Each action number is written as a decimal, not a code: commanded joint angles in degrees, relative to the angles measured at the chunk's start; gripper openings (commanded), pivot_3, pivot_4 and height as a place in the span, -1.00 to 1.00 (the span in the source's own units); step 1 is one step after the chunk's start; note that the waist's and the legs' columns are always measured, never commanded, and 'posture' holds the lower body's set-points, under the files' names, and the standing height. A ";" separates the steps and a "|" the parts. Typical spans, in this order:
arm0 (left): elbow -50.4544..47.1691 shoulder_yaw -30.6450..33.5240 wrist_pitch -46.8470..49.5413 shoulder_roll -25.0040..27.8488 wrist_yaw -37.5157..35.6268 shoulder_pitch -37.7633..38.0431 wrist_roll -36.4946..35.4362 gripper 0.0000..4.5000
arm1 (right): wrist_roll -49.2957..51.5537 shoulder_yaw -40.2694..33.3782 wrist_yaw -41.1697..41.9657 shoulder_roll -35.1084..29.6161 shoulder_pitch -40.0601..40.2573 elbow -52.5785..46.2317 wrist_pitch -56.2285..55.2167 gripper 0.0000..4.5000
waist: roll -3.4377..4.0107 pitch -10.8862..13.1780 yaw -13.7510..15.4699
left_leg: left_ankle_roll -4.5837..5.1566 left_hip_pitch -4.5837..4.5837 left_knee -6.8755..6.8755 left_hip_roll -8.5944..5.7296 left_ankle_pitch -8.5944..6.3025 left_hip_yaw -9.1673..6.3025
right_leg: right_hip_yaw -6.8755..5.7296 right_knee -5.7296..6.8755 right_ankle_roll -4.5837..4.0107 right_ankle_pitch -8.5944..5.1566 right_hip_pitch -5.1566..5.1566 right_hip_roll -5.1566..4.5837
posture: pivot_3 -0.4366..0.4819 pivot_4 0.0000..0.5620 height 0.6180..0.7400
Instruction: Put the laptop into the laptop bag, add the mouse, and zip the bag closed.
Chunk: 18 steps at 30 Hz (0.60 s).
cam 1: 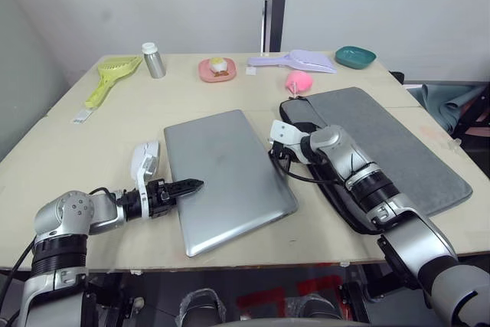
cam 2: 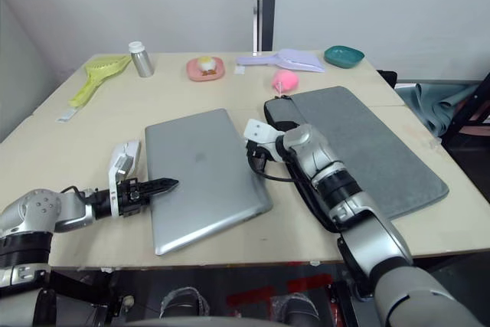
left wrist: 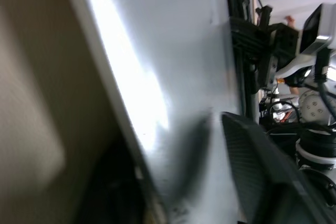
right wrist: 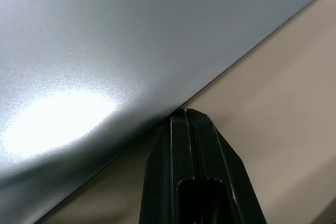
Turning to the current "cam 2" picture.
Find grey green cloth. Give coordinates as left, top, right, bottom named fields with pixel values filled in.
left=394, top=82, right=482, bottom=138

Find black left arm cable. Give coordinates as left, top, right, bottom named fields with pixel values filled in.
left=60, top=185, right=93, bottom=198

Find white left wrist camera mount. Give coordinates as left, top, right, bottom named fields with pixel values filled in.
left=108, top=152, right=135, bottom=217

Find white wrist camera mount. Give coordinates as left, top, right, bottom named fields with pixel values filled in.
left=108, top=152, right=135, bottom=217
left=243, top=118, right=287, bottom=160

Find grey laptop bag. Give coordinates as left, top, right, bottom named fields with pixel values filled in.
left=263, top=86, right=449, bottom=233

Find lilac plastic dustpan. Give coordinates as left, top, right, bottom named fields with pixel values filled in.
left=235, top=48, right=326, bottom=74

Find black chair back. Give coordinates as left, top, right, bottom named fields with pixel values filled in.
left=376, top=70, right=399, bottom=90

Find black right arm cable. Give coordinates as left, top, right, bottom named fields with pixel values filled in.
left=247, top=152, right=299, bottom=183

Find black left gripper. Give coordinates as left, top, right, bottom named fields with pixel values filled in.
left=116, top=178, right=180, bottom=218

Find pink plate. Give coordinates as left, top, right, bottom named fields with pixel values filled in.
left=186, top=57, right=226, bottom=83

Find teal bowl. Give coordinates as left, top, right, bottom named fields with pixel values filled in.
left=323, top=45, right=365, bottom=70

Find dark door post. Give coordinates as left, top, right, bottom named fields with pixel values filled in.
left=256, top=0, right=278, bottom=53

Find black metal frame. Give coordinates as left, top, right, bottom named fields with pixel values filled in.
left=442, top=72, right=490, bottom=144

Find dark rounded shape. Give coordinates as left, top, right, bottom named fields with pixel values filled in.
left=158, top=286, right=211, bottom=319
left=270, top=293, right=321, bottom=322

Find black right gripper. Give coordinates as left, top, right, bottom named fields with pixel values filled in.
left=245, top=138, right=275, bottom=173

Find silver laptop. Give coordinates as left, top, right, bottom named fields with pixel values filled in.
left=144, top=108, right=274, bottom=257

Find yellow white toy chick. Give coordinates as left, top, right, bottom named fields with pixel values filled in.
left=196, top=56, right=217, bottom=77

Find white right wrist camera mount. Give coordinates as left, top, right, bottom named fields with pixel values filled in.
left=243, top=118, right=287, bottom=160

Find silver bottle with white cap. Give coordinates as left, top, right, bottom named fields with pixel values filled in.
left=128, top=41, right=155, bottom=78

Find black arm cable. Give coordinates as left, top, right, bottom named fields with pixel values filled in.
left=60, top=185, right=93, bottom=198
left=247, top=152, right=299, bottom=183

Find pink fluffy pompom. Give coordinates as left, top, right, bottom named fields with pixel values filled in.
left=271, top=70, right=300, bottom=93

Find yellow green plastic scoop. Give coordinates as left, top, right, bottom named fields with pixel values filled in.
left=68, top=54, right=133, bottom=107

